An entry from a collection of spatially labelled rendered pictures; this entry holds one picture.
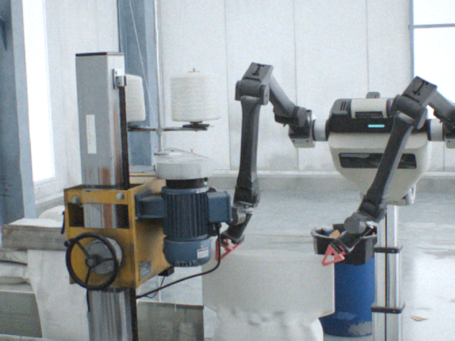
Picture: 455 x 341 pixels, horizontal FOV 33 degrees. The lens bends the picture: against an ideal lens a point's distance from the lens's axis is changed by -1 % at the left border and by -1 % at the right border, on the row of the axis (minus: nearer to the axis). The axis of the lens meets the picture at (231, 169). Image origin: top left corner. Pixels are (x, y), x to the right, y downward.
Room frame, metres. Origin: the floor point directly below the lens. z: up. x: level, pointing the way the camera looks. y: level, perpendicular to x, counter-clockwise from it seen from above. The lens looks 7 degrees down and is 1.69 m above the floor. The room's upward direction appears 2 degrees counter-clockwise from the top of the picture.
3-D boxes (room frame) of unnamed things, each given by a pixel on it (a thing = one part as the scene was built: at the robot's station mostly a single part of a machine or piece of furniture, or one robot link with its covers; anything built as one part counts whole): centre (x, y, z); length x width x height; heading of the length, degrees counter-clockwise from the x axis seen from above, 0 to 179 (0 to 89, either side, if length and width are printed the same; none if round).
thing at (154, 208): (2.43, 0.24, 1.27); 0.12 x 0.09 x 0.09; 161
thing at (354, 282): (4.91, -0.73, 0.32); 0.51 x 0.48 x 0.65; 161
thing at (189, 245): (2.44, 0.15, 1.21); 0.15 x 0.15 x 0.25
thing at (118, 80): (2.42, 0.33, 1.68); 0.05 x 0.03 x 0.06; 161
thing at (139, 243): (2.54, 0.37, 1.18); 0.34 x 0.25 x 0.31; 161
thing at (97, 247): (2.36, 0.41, 1.14); 0.11 x 0.06 x 0.11; 71
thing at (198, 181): (2.44, 0.15, 1.35); 0.12 x 0.12 x 0.04
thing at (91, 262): (2.29, 0.43, 1.13); 0.18 x 0.11 x 0.18; 71
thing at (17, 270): (5.63, 1.59, 0.32); 0.67 x 0.42 x 0.14; 165
